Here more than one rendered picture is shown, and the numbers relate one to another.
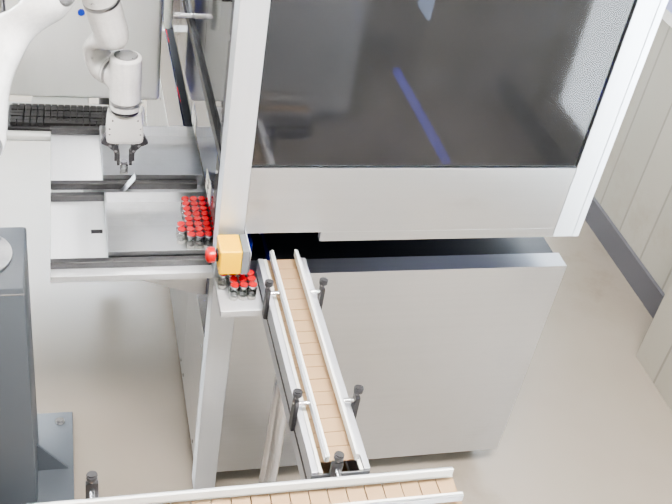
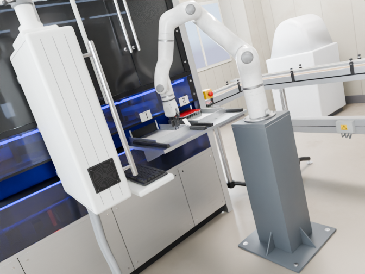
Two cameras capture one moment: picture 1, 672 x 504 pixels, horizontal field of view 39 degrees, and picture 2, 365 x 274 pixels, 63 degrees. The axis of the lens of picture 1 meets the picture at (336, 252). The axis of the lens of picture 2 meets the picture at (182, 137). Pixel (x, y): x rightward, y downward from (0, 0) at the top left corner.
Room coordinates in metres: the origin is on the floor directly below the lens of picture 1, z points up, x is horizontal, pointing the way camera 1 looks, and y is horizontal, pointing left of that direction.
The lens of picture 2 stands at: (2.70, 2.43, 1.32)
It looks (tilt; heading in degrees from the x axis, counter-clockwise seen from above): 14 degrees down; 255
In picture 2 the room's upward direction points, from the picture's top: 16 degrees counter-clockwise
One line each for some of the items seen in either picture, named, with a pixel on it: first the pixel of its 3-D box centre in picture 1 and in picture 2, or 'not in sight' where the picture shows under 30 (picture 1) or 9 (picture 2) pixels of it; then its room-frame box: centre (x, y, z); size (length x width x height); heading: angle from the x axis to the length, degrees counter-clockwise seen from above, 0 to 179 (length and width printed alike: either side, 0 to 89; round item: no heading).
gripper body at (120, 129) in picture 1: (124, 123); (170, 106); (2.23, 0.64, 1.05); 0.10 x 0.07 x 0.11; 109
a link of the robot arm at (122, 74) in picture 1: (124, 76); (164, 84); (2.24, 0.64, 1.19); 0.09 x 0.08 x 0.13; 60
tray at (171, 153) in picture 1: (160, 154); (158, 133); (2.34, 0.56, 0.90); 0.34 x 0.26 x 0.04; 110
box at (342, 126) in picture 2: not in sight; (345, 126); (0.99, 0.70, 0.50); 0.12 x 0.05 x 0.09; 110
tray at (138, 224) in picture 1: (171, 224); (196, 116); (2.02, 0.44, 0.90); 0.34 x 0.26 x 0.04; 110
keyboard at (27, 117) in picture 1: (73, 117); (137, 172); (2.58, 0.90, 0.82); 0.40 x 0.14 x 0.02; 108
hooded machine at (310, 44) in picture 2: not in sight; (302, 68); (-0.23, -1.13, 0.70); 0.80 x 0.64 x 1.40; 110
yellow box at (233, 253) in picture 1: (231, 254); (206, 94); (1.83, 0.25, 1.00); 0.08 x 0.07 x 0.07; 110
